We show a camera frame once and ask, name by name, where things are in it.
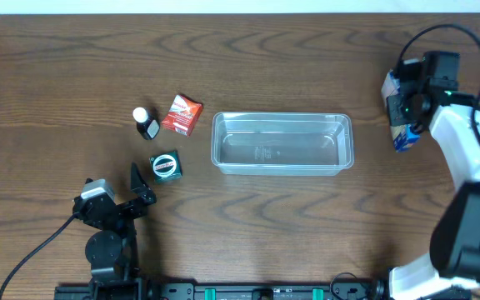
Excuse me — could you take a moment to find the dark medicine bottle white cap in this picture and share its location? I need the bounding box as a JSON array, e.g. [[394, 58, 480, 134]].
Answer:
[[132, 107, 160, 140]]

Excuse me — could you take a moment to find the red Panadol box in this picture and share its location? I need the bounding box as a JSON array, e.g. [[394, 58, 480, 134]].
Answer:
[[161, 94, 203, 137]]

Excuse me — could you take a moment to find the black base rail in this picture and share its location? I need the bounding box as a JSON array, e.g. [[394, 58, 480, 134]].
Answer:
[[53, 280, 389, 300]]

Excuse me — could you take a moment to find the blue KoolFever box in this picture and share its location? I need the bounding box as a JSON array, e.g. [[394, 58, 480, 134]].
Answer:
[[381, 70, 420, 153]]

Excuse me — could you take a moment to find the left black cable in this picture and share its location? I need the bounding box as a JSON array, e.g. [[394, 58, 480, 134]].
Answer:
[[0, 212, 78, 300]]

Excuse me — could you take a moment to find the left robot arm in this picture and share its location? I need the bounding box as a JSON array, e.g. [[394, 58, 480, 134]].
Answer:
[[72, 163, 157, 299]]

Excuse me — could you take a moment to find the green round-logo box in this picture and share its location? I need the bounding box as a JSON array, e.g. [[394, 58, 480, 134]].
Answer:
[[149, 151, 183, 183]]

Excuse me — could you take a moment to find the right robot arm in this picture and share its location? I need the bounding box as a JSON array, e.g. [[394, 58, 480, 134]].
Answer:
[[382, 53, 480, 299]]

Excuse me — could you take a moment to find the clear plastic container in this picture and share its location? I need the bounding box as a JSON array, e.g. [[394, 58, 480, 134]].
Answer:
[[211, 112, 355, 177]]

